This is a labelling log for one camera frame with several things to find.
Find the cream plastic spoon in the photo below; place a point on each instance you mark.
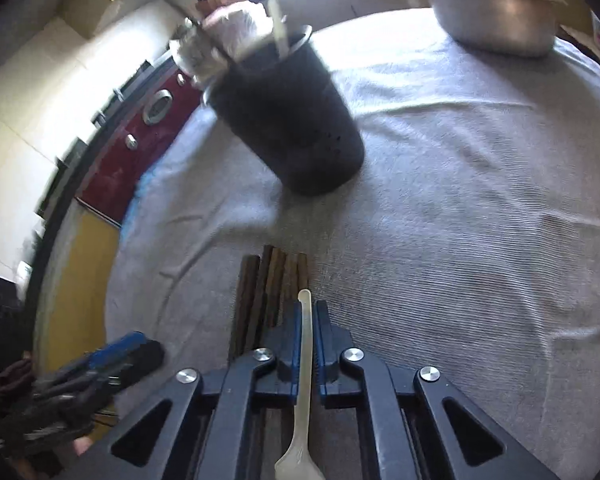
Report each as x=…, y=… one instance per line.
x=296, y=462
x=279, y=30

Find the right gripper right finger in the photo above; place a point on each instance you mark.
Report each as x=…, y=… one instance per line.
x=413, y=424

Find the dark red oven front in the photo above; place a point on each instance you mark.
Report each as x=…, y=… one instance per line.
x=136, y=145

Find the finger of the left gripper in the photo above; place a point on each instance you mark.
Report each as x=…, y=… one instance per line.
x=116, y=350
x=136, y=365

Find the yellow lower cabinets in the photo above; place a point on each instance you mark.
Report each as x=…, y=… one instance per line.
x=70, y=320

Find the grey table cloth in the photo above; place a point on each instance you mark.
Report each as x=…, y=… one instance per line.
x=469, y=240

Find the person's left hand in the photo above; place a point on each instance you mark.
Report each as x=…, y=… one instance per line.
x=81, y=445

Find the blue under cloth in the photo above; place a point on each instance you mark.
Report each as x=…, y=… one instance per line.
x=140, y=190

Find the black utensil holder cup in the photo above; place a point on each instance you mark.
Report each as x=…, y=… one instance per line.
x=289, y=112

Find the plastic-wrapped white bowl stack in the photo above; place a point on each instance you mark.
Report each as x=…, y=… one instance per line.
x=235, y=29

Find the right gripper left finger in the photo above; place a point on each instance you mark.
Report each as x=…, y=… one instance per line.
x=203, y=426

